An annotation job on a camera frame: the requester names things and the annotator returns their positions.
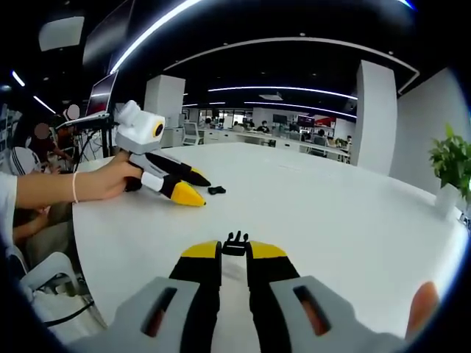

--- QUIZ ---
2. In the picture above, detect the white plastic chair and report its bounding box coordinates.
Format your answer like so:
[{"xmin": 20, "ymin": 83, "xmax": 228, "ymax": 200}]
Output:
[{"xmin": 18, "ymin": 251, "xmax": 81, "ymax": 297}]

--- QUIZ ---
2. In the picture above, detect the white ceiling air conditioner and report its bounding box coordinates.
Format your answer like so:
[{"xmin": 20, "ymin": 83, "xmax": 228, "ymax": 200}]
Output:
[{"xmin": 38, "ymin": 14, "xmax": 86, "ymax": 53}]

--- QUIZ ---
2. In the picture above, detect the black stand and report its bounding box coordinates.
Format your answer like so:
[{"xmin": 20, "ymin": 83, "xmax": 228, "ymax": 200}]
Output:
[{"xmin": 71, "ymin": 123, "xmax": 118, "ymax": 165}]

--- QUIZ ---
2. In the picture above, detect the silver open laptop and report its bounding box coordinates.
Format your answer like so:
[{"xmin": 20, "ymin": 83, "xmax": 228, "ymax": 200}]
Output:
[{"xmin": 54, "ymin": 69, "xmax": 121, "ymax": 129}]

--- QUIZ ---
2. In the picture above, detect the person's white shirt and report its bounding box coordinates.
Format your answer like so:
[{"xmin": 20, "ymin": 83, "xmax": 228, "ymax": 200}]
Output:
[{"xmin": 0, "ymin": 172, "xmax": 18, "ymax": 243}]

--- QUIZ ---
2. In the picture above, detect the long ceiling light strip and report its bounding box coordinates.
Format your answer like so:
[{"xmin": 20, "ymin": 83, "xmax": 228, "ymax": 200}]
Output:
[{"xmin": 109, "ymin": 0, "xmax": 207, "ymax": 74}]

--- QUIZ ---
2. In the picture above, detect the white office chair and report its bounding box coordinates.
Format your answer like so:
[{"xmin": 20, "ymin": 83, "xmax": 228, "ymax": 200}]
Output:
[{"xmin": 183, "ymin": 122, "xmax": 205, "ymax": 146}]

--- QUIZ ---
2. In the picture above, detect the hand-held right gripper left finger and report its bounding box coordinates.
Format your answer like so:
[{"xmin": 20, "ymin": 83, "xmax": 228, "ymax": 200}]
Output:
[{"xmin": 68, "ymin": 240, "xmax": 224, "ymax": 353}]

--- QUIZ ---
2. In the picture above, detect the row of white office desks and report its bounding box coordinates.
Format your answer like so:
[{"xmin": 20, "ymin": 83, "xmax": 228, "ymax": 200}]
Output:
[{"xmin": 200, "ymin": 128, "xmax": 353, "ymax": 163}]

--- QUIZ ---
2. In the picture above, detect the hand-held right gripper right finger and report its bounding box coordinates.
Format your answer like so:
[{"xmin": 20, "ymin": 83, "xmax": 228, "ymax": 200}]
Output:
[{"xmin": 245, "ymin": 240, "xmax": 409, "ymax": 353}]

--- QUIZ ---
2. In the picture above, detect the green potted plant white pot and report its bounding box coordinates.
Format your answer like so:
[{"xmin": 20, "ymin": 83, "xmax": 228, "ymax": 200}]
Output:
[{"xmin": 428, "ymin": 124, "xmax": 471, "ymax": 218}]

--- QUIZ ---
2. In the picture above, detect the black plastic buckle pronged part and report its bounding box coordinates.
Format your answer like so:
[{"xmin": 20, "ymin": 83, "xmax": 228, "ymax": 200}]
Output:
[{"xmin": 222, "ymin": 230, "xmax": 251, "ymax": 257}]

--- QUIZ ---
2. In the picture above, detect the person's left hand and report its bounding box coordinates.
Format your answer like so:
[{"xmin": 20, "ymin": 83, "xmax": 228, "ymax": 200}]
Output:
[{"xmin": 77, "ymin": 153, "xmax": 145, "ymax": 203}]

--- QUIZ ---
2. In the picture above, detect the black cable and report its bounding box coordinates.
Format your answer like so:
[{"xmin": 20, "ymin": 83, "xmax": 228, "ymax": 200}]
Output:
[{"xmin": 43, "ymin": 297, "xmax": 96, "ymax": 328}]

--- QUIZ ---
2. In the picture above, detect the dark hanging ceiling panel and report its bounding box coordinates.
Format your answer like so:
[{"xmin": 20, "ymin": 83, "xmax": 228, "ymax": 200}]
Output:
[{"xmin": 82, "ymin": 0, "xmax": 135, "ymax": 68}]

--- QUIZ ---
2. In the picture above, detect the person's right hand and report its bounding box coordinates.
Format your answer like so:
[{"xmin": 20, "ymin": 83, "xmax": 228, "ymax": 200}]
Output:
[{"xmin": 404, "ymin": 280, "xmax": 440, "ymax": 341}]

